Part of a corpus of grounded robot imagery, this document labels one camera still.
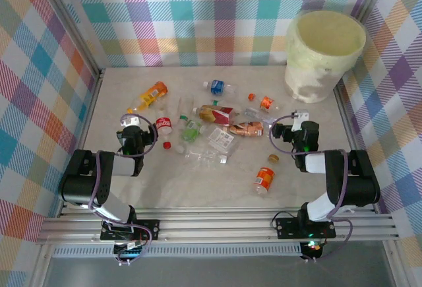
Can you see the red label cola bottle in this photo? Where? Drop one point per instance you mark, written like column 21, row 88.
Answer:
column 163, row 123

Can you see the gold bottle cap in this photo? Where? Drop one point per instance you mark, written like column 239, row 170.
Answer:
column 274, row 158

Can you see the plain clear plastic bottle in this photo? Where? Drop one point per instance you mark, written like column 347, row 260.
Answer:
column 258, row 116

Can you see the clear bottle orange cap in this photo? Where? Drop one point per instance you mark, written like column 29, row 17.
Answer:
column 266, row 104

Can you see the orange juice bottle yellow cap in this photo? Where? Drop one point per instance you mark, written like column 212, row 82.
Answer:
column 151, row 94

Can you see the copper brown label bottle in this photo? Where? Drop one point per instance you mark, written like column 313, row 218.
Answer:
column 245, row 129

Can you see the green label clear bottle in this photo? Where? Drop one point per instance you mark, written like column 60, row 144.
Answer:
column 190, row 133

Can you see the clear bottle green neck band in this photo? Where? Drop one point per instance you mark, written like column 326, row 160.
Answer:
column 216, row 102
column 185, row 107

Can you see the clear bottle white barcode label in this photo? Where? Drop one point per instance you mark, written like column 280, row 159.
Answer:
column 221, row 138

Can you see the blue label plastic bottle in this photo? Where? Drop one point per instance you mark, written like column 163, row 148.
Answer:
column 217, row 86

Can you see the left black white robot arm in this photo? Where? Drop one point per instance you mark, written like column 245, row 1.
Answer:
column 82, row 181

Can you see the cream plastic bin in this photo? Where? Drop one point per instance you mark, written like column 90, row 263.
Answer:
column 324, row 49

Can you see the right arm white wrist camera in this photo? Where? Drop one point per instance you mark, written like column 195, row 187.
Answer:
column 300, row 118

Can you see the arm white wrist camera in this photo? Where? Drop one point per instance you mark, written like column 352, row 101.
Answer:
column 300, row 118
column 130, row 121

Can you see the left arm white wrist camera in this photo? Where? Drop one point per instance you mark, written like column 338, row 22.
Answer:
column 130, row 121

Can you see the aluminium side rail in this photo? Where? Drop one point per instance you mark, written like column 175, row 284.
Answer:
column 346, row 115
column 88, row 115

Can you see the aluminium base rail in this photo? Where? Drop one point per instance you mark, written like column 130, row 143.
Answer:
column 214, row 226

